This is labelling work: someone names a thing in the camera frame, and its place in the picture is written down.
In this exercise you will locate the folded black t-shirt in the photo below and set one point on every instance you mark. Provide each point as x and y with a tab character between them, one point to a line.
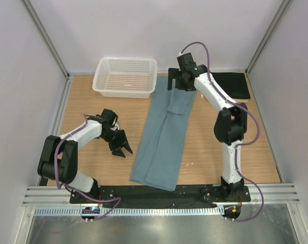
234	84

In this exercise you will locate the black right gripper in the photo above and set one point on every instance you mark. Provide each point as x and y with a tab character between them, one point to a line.
173	73

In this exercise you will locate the teal blue t-shirt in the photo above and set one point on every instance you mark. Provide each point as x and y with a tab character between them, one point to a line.
159	155

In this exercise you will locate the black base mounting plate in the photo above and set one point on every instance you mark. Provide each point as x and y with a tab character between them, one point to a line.
184	196

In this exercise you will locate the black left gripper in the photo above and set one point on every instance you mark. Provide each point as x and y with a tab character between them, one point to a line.
116	148

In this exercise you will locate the white perforated plastic basket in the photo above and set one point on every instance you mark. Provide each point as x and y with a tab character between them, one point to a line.
125	77

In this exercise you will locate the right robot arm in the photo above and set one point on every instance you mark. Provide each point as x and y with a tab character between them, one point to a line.
231	122

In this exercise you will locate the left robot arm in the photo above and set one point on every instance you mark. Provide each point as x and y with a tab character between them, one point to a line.
59	156

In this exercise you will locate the aluminium front frame rail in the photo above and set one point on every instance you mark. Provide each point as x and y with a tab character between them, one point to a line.
278	193

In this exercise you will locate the slotted grey cable duct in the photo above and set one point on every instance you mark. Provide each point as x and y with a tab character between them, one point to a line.
93	211

